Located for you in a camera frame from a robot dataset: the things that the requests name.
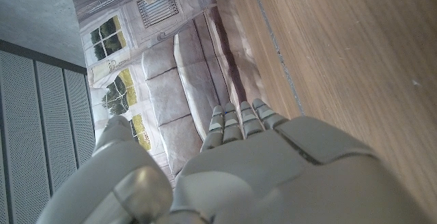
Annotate printed living room backdrop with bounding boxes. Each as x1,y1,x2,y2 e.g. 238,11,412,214
57,0,305,186

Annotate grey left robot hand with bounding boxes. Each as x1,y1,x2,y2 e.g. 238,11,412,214
36,97,433,224

